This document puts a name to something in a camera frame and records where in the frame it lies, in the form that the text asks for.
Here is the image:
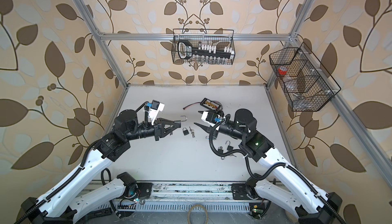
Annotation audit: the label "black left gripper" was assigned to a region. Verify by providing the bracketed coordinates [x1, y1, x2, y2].
[123, 117, 178, 143]

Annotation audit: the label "black padlock with key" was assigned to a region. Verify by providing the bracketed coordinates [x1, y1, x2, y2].
[182, 127, 195, 138]

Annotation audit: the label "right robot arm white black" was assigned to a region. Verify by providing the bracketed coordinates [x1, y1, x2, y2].
[199, 109, 345, 224]

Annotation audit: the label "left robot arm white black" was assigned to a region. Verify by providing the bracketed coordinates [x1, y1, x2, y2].
[16, 110, 181, 224]

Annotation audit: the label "black charging board yellow connectors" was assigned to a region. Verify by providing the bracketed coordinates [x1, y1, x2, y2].
[200, 98, 223, 110]

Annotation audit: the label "black padlock right open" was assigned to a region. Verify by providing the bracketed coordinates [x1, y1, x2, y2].
[217, 146, 225, 160]

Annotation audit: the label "black tool set in basket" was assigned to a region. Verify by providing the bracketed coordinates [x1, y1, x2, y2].
[177, 40, 235, 60]

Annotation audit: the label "red item in basket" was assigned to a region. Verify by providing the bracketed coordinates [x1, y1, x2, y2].
[278, 66, 288, 77]

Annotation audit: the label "aluminium back crossbar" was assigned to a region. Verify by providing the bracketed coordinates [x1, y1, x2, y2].
[97, 32, 292, 42]

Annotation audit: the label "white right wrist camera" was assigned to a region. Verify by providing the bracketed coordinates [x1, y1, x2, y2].
[202, 110, 224, 126]

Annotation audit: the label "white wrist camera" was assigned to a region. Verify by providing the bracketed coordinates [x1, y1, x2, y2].
[202, 110, 224, 126]
[145, 100, 165, 124]

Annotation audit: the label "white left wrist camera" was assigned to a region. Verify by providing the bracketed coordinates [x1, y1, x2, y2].
[145, 100, 165, 124]

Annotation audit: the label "back wire basket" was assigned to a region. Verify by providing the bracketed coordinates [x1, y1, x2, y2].
[171, 28, 236, 65]

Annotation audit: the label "wire basket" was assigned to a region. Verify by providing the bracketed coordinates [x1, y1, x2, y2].
[269, 43, 341, 112]
[171, 28, 236, 65]

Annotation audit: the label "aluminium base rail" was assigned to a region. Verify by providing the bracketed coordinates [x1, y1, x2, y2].
[79, 179, 276, 214]

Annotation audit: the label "rope ring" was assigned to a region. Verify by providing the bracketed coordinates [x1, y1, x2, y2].
[187, 204, 209, 224]

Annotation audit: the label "right wire basket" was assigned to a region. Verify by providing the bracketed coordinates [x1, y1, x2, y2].
[269, 43, 341, 112]

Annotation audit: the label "aluminium frame post left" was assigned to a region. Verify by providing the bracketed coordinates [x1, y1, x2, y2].
[72, 0, 128, 89]

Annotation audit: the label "aluminium frame post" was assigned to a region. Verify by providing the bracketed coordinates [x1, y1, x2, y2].
[264, 0, 327, 89]
[72, 0, 128, 89]

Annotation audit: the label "aluminium frame post right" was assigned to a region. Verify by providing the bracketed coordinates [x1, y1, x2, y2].
[264, 0, 327, 89]

